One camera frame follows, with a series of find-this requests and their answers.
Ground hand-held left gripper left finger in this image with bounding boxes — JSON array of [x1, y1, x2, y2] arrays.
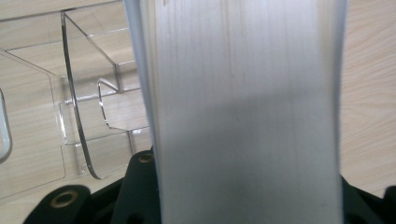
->
[[110, 148, 163, 224]]

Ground blue book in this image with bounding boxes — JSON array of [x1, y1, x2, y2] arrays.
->
[[123, 0, 348, 224]]

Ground clear acrylic book rack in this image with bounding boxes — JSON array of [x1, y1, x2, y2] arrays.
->
[[0, 8, 154, 181]]

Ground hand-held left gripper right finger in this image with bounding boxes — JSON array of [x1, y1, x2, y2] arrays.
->
[[339, 175, 386, 224]]

